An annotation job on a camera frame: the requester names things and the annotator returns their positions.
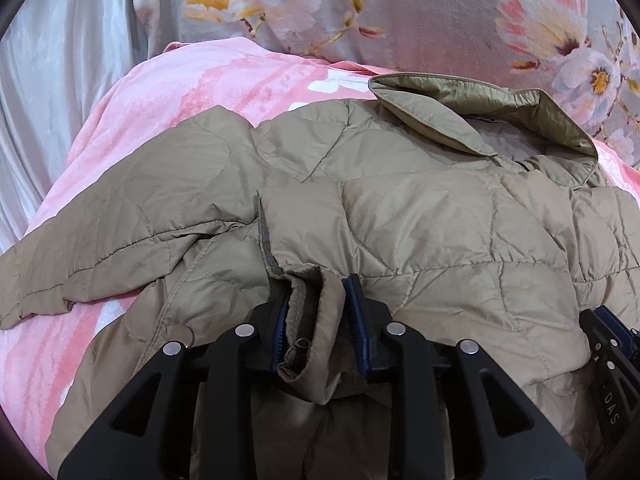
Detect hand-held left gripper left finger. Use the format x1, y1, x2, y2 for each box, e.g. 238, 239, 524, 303
57, 291, 293, 480

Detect pink printed blanket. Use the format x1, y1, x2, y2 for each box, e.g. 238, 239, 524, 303
0, 40, 640, 477

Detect grey floral blanket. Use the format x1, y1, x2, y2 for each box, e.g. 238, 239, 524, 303
125, 0, 640, 171

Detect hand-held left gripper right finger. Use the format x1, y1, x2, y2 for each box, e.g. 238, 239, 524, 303
342, 274, 587, 480

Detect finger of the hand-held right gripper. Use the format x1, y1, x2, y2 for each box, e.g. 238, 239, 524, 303
596, 306, 640, 361
578, 308, 635, 463

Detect beige quilted jacket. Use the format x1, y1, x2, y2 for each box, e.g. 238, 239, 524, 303
0, 72, 640, 480

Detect white satin curtain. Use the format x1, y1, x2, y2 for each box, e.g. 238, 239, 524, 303
0, 0, 151, 256

